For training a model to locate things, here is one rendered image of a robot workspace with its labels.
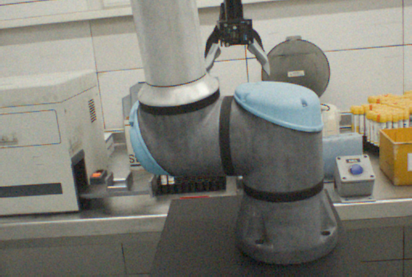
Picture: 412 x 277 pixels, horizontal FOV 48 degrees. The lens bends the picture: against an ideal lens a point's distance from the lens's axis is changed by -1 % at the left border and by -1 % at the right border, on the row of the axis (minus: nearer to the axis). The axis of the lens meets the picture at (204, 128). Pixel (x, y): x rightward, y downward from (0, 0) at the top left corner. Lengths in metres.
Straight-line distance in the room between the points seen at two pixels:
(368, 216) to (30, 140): 0.74
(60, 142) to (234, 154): 0.53
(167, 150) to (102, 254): 1.28
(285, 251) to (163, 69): 0.29
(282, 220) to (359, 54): 1.08
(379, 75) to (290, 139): 1.10
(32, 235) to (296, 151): 0.69
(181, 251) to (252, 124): 0.23
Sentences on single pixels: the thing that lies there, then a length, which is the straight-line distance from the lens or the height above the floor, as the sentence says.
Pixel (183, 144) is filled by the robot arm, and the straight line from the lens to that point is 0.64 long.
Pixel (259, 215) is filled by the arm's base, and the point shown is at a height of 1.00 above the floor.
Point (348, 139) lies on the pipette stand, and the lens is 1.14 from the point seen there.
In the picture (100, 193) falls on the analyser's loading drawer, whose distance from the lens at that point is 1.09.
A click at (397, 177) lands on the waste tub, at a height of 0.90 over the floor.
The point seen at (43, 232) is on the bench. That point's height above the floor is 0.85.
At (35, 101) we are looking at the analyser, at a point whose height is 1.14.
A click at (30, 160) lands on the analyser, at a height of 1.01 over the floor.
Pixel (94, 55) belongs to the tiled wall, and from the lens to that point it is 1.69.
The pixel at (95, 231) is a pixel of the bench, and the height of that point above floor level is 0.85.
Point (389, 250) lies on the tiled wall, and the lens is 1.89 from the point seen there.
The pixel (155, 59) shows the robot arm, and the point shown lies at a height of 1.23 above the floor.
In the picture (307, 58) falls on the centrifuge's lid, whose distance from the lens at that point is 1.58.
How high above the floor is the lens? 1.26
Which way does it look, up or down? 13 degrees down
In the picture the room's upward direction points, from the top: 6 degrees counter-clockwise
